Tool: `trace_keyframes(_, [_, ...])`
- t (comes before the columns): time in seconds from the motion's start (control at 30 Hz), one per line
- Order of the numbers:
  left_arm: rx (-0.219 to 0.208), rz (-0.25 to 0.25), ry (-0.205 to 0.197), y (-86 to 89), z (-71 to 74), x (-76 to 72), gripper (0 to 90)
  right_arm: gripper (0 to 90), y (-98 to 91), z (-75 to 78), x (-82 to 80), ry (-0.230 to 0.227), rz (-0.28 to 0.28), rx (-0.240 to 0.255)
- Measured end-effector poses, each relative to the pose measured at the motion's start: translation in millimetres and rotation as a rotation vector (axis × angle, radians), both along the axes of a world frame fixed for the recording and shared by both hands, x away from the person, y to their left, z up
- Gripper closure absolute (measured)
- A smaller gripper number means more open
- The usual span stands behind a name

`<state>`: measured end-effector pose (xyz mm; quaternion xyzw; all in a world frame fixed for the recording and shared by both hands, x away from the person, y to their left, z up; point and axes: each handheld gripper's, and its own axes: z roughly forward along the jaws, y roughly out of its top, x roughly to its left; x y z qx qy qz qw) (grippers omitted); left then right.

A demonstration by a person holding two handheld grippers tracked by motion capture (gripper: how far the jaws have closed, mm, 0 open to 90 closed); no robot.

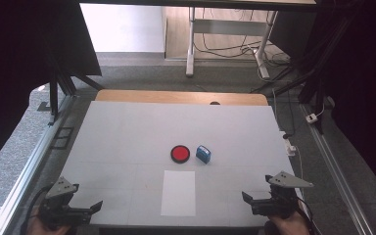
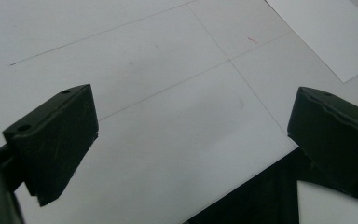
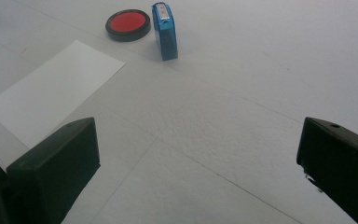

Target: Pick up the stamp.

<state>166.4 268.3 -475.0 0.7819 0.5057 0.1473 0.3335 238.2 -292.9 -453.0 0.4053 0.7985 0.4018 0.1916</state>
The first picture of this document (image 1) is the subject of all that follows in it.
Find white metal desk frame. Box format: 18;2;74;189
185;6;279;79

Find person's left hand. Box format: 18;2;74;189
25;209;73;235

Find person's right hand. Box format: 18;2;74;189
263;199;311;235

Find black floor cables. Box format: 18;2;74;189
193;7;292;68

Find white paper sheet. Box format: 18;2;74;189
160;169;197;217

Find aluminium rail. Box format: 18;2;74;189
0;94;76;235
299;103;374;235

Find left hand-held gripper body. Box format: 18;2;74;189
38;176;80;230

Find blue stamp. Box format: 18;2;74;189
195;144;212;165

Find black curtain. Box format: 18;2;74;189
269;0;376;204
0;0;103;177

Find wooden table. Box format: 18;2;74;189
94;89;269;107

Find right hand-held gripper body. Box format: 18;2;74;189
264;170;315;220

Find black metal stand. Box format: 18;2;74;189
36;42;106;127

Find white power strip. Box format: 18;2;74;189
278;130;298;158

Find black floor socket frame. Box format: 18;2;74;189
50;126;74;151

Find round red ink pad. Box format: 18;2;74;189
169;144;192;165

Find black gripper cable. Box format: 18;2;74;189
19;184;55;235
295;195;323;235

